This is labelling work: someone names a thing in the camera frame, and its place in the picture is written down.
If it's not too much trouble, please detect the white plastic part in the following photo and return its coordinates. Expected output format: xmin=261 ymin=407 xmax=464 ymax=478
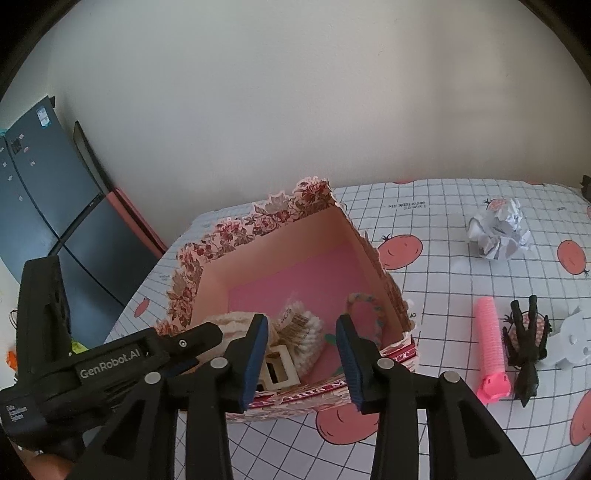
xmin=538 ymin=307 xmax=591 ymax=370

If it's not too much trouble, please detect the desktop with checkered tomato cloth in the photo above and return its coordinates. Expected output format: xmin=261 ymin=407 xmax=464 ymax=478
xmin=104 ymin=178 xmax=591 ymax=480

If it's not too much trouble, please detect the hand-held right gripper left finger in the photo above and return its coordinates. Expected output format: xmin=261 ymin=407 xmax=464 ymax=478
xmin=81 ymin=313 xmax=269 ymax=480

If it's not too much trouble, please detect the white paper ball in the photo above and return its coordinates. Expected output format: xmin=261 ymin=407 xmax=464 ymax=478
xmin=466 ymin=198 xmax=532 ymax=261

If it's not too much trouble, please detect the floral cardboard box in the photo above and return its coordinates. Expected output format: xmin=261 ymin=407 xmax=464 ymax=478
xmin=154 ymin=178 xmax=419 ymax=423

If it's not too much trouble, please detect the bag of cotton swabs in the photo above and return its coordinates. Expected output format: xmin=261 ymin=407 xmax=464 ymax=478
xmin=277 ymin=299 xmax=326 ymax=374

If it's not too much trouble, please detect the beige woven belt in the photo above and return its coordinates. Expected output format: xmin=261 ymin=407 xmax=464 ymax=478
xmin=201 ymin=311 xmax=301 ymax=393

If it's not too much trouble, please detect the colourful braided bracelet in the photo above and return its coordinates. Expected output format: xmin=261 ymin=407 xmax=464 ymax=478
xmin=346 ymin=292 xmax=386 ymax=352

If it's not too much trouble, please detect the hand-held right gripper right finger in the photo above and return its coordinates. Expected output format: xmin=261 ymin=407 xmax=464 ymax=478
xmin=335 ymin=314 xmax=539 ymax=480

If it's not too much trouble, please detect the pink hair roller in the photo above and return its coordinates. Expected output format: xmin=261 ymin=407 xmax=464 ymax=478
xmin=475 ymin=296 xmax=512 ymax=406

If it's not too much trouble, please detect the dark blue refrigerator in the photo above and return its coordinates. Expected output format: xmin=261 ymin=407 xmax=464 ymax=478
xmin=0 ymin=95 xmax=116 ymax=319

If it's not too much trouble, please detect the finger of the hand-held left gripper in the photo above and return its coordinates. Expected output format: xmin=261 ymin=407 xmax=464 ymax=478
xmin=159 ymin=322 xmax=223 ymax=365
xmin=167 ymin=357 xmax=204 ymax=385

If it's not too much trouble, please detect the pink flat board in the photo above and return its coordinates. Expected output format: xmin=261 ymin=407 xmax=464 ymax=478
xmin=106 ymin=187 xmax=168 ymax=259

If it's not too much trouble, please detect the person's left hand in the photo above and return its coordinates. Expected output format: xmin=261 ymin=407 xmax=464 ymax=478
xmin=28 ymin=455 xmax=86 ymax=480

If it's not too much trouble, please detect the black action figure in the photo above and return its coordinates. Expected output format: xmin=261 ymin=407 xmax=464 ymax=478
xmin=501 ymin=295 xmax=552 ymax=408

